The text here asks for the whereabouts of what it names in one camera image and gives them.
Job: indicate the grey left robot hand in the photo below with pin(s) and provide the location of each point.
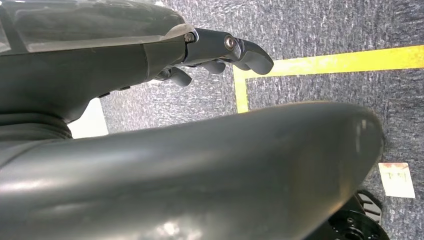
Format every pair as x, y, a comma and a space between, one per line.
165, 182

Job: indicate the white desk panel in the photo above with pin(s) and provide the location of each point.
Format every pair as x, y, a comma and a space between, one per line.
89, 122

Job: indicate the long yellow floor tape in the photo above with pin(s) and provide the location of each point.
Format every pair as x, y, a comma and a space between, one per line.
331, 61

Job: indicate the white paper label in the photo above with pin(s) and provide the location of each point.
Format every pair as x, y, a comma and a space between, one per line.
396, 180

